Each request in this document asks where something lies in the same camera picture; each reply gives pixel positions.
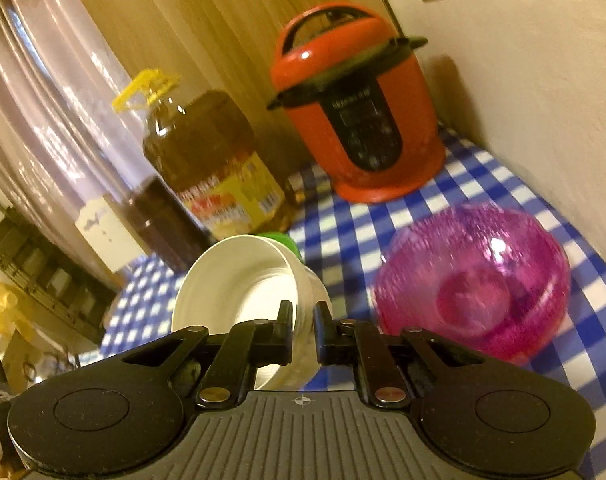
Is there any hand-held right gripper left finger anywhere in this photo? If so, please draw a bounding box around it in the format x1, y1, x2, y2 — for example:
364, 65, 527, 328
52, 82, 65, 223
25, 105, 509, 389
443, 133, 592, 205
120, 300, 294, 408

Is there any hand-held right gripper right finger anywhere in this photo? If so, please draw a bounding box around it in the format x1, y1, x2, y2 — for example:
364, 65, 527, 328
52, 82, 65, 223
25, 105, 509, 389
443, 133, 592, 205
313, 302, 484, 407

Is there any white plastic bowl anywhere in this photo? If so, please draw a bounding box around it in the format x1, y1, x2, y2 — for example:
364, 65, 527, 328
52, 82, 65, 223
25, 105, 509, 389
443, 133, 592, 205
171, 235, 334, 392

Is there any green plastic bowl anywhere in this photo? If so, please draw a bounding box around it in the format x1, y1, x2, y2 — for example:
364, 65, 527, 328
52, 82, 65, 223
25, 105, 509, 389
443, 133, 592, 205
259, 231, 302, 262

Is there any yellow plastic bag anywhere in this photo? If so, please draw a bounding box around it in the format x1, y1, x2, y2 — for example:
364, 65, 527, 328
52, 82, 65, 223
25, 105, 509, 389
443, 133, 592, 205
0, 280, 38, 342

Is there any dark folding rack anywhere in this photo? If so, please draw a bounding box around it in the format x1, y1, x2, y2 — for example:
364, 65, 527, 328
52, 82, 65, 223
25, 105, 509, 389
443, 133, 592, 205
0, 194, 120, 347

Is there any brown canister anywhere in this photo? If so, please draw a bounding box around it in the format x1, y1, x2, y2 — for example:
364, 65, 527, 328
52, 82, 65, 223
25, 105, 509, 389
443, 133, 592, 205
117, 175, 214, 274

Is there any cooking oil bottle yellow cap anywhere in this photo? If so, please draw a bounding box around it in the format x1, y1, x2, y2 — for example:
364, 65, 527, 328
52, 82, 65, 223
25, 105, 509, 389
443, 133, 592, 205
112, 69, 298, 243

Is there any red electric pressure cooker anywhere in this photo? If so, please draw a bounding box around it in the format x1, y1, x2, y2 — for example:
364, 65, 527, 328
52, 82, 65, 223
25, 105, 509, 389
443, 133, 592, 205
267, 2, 446, 204

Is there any blue checkered tablecloth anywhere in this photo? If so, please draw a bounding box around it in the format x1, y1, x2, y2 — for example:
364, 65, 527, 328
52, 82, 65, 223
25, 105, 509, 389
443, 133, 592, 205
78, 125, 606, 461

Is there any sheer curtain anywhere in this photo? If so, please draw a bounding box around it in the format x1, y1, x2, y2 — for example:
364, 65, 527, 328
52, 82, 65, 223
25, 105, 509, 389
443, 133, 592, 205
0, 0, 151, 283

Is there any wooden cabinet panel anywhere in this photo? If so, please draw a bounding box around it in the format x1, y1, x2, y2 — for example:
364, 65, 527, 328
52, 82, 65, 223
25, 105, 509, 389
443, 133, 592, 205
58, 0, 400, 176

